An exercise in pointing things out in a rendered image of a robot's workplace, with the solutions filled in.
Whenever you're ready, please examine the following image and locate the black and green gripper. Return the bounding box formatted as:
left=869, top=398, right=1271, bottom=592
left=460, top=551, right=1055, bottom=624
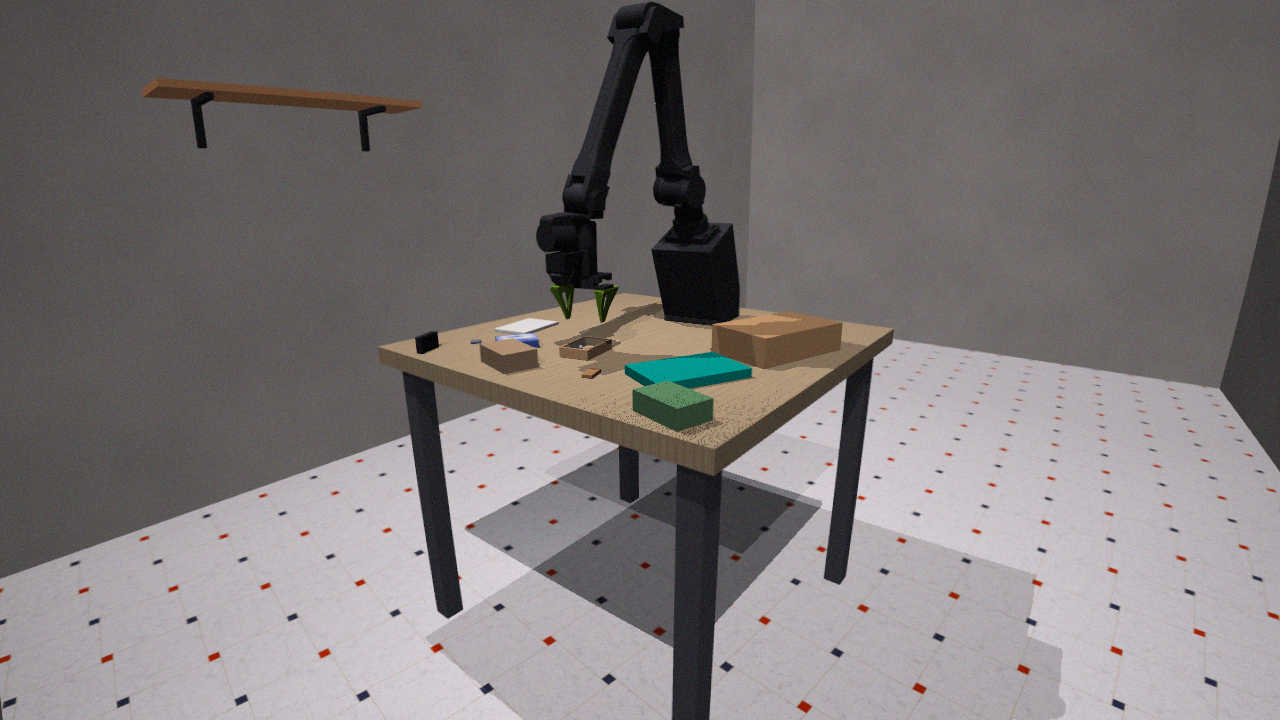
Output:
left=550, top=272, right=618, bottom=323

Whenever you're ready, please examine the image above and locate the green rectangular block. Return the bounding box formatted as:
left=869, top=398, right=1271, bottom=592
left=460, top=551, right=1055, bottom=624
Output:
left=632, top=380, right=714, bottom=432

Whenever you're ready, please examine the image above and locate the wooden puzzle tray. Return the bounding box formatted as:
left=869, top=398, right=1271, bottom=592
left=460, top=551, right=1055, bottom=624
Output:
left=559, top=336, right=612, bottom=361

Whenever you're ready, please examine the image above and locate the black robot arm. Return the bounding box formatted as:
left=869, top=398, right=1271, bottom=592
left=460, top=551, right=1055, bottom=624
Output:
left=536, top=3, right=721, bottom=284

